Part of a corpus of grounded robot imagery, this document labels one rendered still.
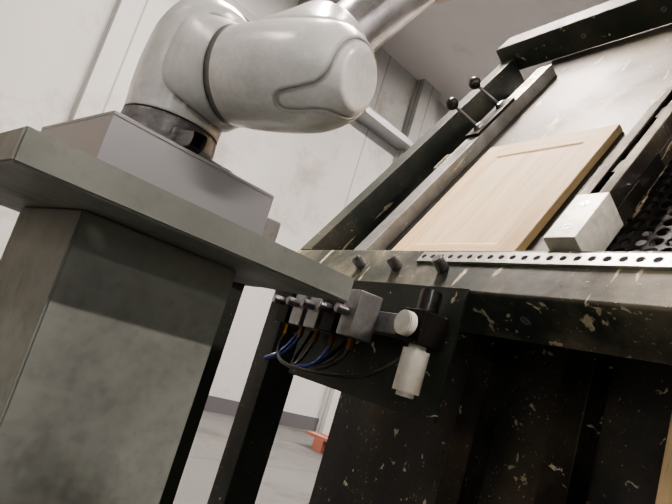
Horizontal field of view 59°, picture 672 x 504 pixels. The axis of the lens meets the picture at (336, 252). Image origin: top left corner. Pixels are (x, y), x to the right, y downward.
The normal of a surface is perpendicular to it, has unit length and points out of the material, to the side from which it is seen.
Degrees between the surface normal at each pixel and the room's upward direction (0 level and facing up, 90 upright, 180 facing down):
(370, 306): 90
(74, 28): 90
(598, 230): 90
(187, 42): 87
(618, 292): 59
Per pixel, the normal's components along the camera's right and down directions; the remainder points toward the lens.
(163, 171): 0.69, 0.07
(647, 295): -0.52, -0.78
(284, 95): -0.33, 0.55
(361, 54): 0.79, 0.29
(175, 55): -0.39, -0.21
